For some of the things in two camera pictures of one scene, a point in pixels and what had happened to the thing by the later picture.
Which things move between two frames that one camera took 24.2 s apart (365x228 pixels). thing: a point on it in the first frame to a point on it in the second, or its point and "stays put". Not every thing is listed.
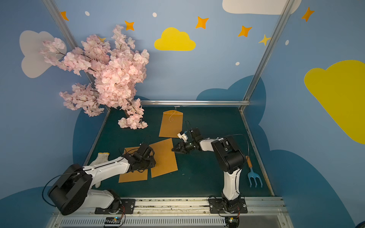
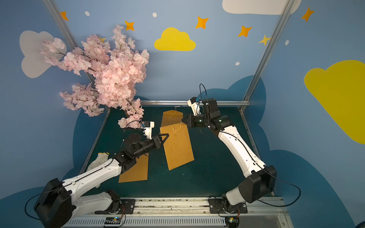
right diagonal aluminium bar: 267,53 stays put
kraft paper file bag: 138,175 stays put
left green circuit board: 112,220 stays put
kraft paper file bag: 171,124 stays put
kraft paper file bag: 165,158 to 177,147
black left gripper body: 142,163 to 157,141
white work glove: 101,157 stays put
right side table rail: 257,154 stays put
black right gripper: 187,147 to 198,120
